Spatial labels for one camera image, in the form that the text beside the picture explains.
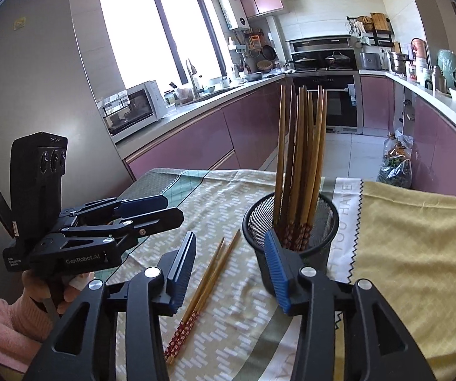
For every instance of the pink lower kitchen cabinets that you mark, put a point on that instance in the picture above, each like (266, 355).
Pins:
(212, 135)

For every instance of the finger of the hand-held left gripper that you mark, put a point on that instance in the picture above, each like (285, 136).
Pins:
(140, 204)
(152, 222)

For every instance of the bunch of wooden chopsticks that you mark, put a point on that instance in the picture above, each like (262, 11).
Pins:
(303, 158)

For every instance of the steel thermos flask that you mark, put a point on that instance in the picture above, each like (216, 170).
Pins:
(438, 80)

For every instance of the pink thermos jug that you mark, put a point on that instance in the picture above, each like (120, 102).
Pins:
(419, 49)

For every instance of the steel kitchen faucet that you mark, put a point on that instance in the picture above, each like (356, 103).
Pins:
(192, 77)

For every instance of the white microwave oven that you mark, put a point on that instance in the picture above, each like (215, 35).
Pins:
(132, 107)

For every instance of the kitchen window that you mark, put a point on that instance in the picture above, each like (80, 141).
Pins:
(148, 35)

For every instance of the clear plastic bag with bottles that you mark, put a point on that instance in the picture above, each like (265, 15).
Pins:
(396, 166)

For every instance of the steel cooker hood unit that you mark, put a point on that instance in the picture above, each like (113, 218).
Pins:
(319, 45)

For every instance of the black mesh utensil holder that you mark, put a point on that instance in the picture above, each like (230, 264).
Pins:
(323, 242)

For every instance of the chopstick pair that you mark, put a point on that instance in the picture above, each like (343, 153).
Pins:
(226, 254)

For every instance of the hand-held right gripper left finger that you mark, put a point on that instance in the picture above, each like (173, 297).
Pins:
(182, 274)

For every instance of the steel stock pot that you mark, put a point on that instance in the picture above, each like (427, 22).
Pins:
(398, 62)

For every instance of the grey refrigerator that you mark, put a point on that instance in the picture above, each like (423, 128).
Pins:
(53, 87)

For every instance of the white water heater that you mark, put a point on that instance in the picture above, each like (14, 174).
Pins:
(234, 12)

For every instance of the yellow cloth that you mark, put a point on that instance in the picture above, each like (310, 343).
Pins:
(410, 246)

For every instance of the teal wrapped appliance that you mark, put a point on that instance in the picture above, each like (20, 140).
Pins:
(452, 67)

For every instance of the person's left hand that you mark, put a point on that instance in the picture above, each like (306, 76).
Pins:
(33, 285)

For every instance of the black wok with glass lid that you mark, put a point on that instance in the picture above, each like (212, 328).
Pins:
(338, 60)

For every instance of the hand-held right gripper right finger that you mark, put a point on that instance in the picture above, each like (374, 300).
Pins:
(277, 270)

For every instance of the black pan with glass lid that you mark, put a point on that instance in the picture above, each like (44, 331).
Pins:
(305, 62)

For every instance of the black wall rack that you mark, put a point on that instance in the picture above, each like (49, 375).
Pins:
(375, 27)

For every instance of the patterned beige green tablecloth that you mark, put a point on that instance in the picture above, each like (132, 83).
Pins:
(232, 325)

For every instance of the built-in black oven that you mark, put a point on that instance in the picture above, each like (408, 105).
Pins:
(339, 103)

